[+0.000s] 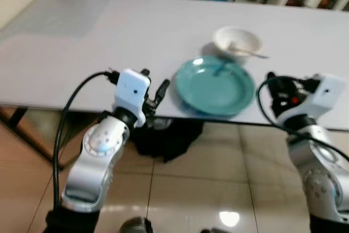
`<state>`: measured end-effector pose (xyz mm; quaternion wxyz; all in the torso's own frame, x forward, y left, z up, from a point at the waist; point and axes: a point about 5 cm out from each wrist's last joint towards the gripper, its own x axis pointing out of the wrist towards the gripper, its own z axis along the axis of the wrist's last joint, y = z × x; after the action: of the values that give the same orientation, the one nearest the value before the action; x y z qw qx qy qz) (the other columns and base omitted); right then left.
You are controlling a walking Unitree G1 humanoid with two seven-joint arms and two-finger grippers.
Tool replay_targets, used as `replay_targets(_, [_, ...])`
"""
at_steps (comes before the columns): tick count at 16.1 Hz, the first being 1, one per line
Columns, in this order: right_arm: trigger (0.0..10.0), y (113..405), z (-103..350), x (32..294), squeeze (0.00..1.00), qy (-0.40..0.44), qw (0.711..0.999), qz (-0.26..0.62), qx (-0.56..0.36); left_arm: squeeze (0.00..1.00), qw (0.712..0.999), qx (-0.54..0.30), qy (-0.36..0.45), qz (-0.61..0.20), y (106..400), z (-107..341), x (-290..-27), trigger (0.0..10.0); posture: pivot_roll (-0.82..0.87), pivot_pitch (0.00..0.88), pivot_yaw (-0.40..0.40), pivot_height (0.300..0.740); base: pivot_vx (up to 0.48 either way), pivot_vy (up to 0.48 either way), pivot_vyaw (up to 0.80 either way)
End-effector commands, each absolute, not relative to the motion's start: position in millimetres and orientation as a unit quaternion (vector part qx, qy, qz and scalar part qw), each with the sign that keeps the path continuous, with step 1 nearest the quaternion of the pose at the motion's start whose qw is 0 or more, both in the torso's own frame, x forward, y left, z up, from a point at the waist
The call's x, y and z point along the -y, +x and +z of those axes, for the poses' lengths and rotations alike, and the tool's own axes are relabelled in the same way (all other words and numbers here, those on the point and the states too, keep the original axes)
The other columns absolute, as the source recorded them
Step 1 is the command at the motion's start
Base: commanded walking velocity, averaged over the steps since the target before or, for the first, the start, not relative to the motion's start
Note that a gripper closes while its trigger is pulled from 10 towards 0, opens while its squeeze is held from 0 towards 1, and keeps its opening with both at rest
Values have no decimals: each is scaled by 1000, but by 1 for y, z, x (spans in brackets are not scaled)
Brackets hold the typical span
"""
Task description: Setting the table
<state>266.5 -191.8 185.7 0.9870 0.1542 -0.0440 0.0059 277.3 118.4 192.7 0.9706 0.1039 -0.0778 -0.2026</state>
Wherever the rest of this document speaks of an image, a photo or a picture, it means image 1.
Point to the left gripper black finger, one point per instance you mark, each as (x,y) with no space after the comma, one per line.
(145,72)
(163,91)

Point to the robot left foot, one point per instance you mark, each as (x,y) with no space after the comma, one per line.
(136,225)

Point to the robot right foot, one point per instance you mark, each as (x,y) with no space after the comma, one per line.
(215,231)

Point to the white spoon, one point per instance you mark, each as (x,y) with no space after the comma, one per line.
(248,52)

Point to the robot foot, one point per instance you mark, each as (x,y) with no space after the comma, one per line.
(136,225)
(215,231)

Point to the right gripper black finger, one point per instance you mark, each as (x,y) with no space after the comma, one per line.
(279,105)
(272,78)

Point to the white bowl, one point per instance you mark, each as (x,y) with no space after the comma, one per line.
(242,36)

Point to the black bag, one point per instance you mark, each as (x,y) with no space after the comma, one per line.
(166,137)

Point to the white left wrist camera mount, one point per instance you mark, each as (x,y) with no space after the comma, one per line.
(131,88)

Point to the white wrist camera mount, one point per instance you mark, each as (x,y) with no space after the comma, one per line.
(131,88)
(324,94)

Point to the teal plate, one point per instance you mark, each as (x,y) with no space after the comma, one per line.
(215,88)

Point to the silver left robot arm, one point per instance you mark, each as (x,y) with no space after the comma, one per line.
(95,156)

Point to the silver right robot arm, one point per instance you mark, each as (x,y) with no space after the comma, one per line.
(322,170)

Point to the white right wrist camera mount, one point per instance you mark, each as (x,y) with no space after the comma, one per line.
(324,94)

